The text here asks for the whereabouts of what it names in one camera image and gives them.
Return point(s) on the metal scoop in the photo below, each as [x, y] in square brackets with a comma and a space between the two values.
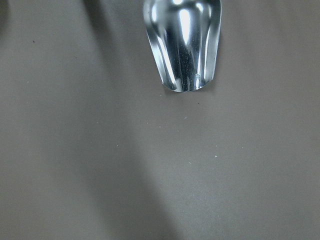
[184, 39]

